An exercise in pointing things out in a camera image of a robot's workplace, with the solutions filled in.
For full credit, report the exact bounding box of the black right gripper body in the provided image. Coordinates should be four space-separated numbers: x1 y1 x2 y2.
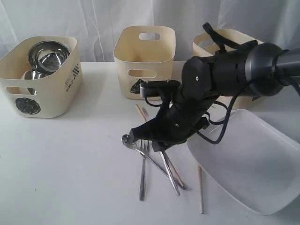
150 93 222 146

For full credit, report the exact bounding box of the steel fork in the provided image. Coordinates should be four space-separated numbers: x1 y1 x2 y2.
139 140 150 201

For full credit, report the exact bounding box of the steel table knife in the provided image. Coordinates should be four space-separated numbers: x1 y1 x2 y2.
159 151 180 196

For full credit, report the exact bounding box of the wooden chopstick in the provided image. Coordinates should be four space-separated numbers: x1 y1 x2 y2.
135 104 187 188
198 166 204 214

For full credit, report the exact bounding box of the steel spoon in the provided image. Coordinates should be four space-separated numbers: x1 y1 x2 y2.
121 134 188 190

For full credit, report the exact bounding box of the stainless steel bowl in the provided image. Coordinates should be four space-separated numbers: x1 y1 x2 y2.
28 41 70 75

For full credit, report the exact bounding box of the steel mug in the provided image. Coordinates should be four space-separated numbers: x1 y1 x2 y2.
22 69 48 95

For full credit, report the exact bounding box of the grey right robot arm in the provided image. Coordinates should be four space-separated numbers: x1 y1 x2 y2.
129 41 300 151

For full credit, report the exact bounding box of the cream bin square sticker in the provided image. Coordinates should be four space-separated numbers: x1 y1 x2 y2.
192 28 286 110

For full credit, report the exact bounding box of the cream bin triangle sticker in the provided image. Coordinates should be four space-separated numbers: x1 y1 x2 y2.
113 25 176 100

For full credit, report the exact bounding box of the white square plate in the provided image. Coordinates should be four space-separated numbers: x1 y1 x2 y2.
187 109 300 215

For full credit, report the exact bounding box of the cream bin circle sticker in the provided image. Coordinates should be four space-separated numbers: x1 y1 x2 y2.
0 36 83 118

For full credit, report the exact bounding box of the white curtain backdrop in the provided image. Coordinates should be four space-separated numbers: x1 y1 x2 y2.
0 0 300 61

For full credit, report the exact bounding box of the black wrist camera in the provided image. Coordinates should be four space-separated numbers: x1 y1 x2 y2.
140 80 180 98

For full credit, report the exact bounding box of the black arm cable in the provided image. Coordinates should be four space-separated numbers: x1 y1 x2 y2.
142 22 300 145

